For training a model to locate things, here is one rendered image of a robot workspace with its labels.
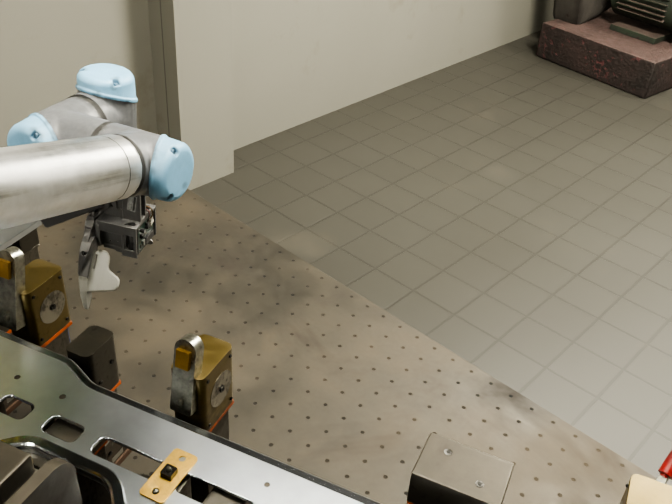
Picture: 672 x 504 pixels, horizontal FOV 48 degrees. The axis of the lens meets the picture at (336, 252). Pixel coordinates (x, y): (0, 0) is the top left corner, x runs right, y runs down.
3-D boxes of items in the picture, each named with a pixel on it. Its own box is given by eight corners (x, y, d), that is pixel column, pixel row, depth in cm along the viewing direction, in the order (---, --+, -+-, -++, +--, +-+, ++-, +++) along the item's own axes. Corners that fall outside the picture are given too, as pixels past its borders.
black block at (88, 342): (142, 442, 143) (128, 323, 126) (108, 480, 136) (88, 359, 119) (119, 432, 145) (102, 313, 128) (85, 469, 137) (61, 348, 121)
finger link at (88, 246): (83, 277, 110) (97, 218, 110) (73, 275, 110) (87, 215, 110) (97, 277, 114) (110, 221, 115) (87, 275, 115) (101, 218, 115)
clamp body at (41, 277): (100, 402, 151) (77, 259, 131) (58, 443, 142) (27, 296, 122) (73, 391, 153) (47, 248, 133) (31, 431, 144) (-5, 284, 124)
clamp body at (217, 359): (246, 480, 138) (246, 334, 118) (211, 531, 129) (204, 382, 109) (215, 466, 140) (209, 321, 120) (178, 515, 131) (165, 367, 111)
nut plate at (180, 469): (175, 448, 104) (175, 442, 104) (199, 459, 103) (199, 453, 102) (137, 493, 98) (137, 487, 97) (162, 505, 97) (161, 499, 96)
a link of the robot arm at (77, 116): (71, 139, 87) (130, 106, 95) (-6, 116, 90) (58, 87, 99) (78, 199, 91) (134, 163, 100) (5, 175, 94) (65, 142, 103)
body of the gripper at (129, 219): (135, 263, 112) (133, 193, 105) (81, 250, 113) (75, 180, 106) (157, 236, 118) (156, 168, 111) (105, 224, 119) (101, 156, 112)
